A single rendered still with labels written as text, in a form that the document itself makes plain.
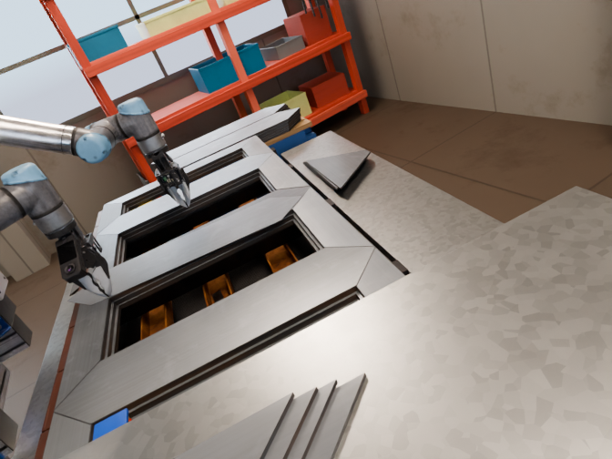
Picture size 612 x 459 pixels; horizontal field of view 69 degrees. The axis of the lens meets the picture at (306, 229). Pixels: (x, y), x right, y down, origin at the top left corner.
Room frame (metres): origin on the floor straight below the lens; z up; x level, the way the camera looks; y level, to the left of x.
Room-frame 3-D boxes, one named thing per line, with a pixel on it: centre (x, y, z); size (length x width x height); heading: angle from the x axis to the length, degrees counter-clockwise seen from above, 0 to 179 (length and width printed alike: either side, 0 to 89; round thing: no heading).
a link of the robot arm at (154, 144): (1.36, 0.32, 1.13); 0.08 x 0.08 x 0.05
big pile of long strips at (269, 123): (2.25, 0.20, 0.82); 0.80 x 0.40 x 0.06; 98
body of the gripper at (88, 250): (1.02, 0.53, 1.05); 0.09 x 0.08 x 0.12; 8
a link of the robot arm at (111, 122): (1.35, 0.43, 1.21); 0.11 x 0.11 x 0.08; 89
